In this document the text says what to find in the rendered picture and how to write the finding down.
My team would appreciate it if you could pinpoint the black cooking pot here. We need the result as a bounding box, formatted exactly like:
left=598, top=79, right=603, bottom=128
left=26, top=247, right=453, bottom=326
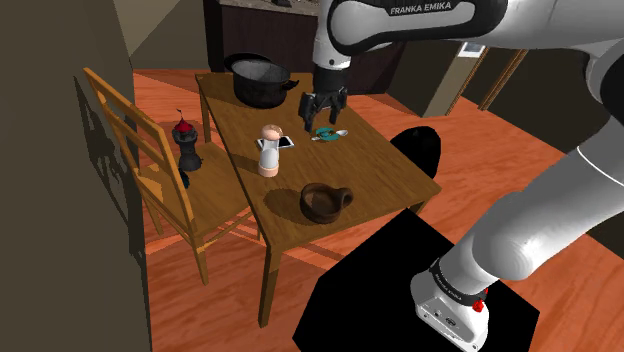
left=223, top=52, right=300, bottom=110

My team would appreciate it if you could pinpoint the black robot stand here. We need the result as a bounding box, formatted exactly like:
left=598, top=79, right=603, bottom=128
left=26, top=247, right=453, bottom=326
left=291, top=207, right=541, bottom=352

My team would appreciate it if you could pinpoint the teal measuring spoon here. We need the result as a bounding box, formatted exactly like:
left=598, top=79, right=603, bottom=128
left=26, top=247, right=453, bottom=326
left=311, top=127, right=349, bottom=143

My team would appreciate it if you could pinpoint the brown clay cup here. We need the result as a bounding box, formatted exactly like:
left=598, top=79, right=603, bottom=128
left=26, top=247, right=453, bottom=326
left=299, top=182, right=355, bottom=225

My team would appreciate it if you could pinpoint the wooden table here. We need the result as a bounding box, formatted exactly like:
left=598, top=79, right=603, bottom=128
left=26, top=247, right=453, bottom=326
left=194, top=71, right=443, bottom=329

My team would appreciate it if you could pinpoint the black round chair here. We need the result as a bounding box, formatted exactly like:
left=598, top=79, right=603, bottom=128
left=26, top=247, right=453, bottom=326
left=389, top=125, right=443, bottom=180

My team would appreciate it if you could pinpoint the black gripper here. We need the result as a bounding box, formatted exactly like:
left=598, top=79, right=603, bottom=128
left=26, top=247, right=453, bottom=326
left=298, top=66, right=349, bottom=134

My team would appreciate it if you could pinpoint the white and pink grinder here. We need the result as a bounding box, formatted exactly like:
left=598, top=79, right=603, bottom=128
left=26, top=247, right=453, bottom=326
left=255, top=123, right=285, bottom=179

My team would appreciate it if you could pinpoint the black grinder with red top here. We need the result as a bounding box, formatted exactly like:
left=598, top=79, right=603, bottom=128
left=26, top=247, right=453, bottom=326
left=171, top=108, right=203, bottom=173

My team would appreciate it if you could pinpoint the wooden chair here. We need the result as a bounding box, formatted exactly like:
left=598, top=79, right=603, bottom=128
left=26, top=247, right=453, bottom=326
left=82, top=67, right=262, bottom=287

